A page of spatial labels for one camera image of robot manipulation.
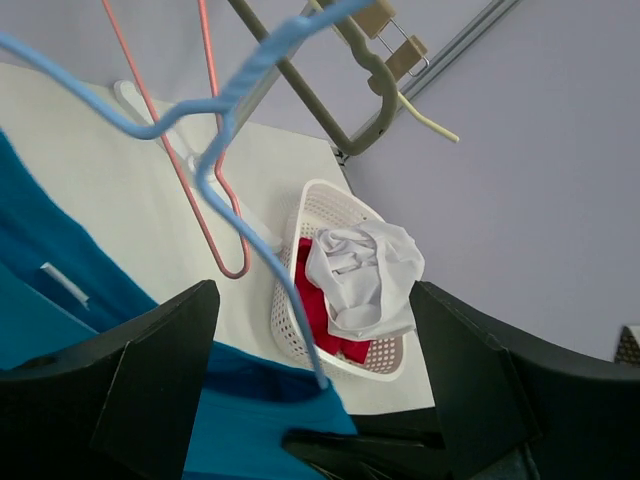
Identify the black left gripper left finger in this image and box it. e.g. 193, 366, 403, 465
1, 280, 220, 479

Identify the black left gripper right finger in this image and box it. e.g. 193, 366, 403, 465
410, 282, 639, 479

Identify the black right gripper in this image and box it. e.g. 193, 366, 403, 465
282, 407, 453, 480

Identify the blue t shirt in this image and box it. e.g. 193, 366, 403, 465
1, 140, 356, 479

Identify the red t shirt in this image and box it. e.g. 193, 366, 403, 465
295, 238, 371, 364

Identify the white t shirt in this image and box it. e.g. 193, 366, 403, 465
305, 219, 425, 341

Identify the pink wire hanger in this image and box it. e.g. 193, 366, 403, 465
101, 0, 251, 279

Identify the light blue wire hanger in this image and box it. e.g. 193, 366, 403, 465
1, 1, 370, 390

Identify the grey plastic hanger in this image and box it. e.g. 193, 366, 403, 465
236, 15, 399, 156

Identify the wooden clip hanger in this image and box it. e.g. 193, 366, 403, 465
353, 1, 460, 143

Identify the silver white clothes rack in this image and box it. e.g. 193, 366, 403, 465
113, 64, 286, 251

